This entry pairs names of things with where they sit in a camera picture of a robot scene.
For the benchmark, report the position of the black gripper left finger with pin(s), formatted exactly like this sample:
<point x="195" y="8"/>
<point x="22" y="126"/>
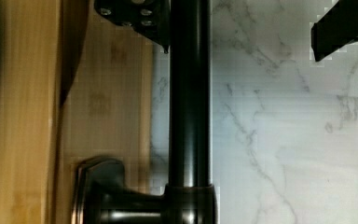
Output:
<point x="149" y="18"/>

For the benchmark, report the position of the wooden drawer front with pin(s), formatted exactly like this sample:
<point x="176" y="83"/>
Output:
<point x="72" y="86"/>

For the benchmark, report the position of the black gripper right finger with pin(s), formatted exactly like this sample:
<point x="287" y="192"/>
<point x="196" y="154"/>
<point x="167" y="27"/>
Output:
<point x="336" y="29"/>

